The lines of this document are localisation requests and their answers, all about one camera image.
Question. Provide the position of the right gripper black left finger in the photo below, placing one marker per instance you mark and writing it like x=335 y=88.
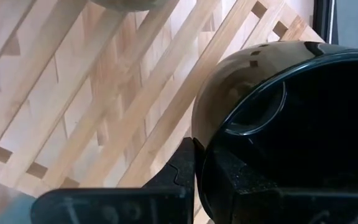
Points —
x=166 y=202

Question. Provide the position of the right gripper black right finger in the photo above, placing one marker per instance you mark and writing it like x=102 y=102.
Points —
x=259 y=205

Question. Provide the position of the glossy black mug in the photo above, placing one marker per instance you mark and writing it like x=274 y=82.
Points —
x=244 y=74

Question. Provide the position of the wooden slatted rack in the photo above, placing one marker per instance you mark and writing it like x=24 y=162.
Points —
x=158 y=93

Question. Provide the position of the black aluminium frame post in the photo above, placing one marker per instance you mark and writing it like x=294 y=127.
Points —
x=322 y=18

